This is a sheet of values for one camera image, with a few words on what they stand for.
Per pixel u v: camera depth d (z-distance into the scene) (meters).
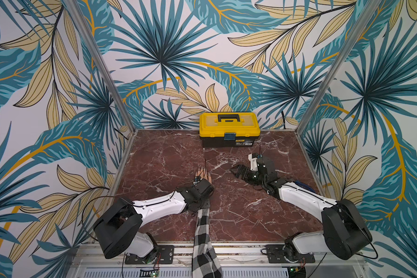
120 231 0.42
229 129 1.02
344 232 0.42
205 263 0.66
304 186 0.94
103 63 0.86
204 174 0.95
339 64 0.86
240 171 0.77
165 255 0.74
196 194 0.65
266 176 0.68
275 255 0.73
